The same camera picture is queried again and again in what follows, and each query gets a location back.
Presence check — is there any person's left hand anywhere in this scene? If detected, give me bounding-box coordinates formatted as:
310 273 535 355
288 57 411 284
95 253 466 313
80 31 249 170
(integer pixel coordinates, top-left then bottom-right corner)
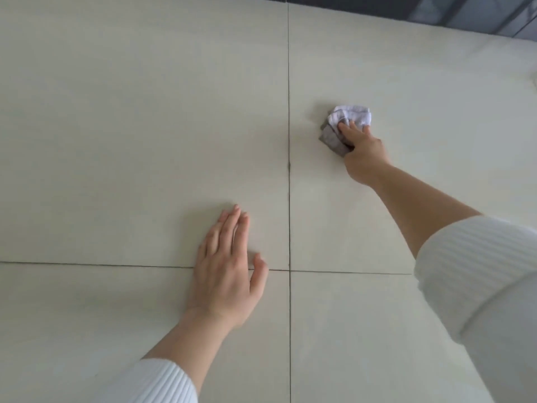
184 204 270 330

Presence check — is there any person's right hand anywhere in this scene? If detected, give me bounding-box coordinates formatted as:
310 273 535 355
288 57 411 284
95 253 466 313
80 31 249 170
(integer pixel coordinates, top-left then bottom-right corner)
337 120 392 188

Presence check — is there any grey wiping rag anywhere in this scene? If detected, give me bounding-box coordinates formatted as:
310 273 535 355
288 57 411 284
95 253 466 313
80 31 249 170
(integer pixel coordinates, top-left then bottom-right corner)
318 105 373 158

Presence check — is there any person's left forearm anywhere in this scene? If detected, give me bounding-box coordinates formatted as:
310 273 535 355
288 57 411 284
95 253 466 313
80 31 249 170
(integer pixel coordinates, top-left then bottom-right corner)
100 308 234 403

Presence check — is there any person's right forearm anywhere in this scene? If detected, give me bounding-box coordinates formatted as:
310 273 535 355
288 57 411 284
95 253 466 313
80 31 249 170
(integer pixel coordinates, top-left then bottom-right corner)
367 165 537 403

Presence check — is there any black baseboard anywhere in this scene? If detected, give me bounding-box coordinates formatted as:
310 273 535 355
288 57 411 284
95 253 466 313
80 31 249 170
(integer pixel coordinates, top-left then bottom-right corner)
239 0 537 40

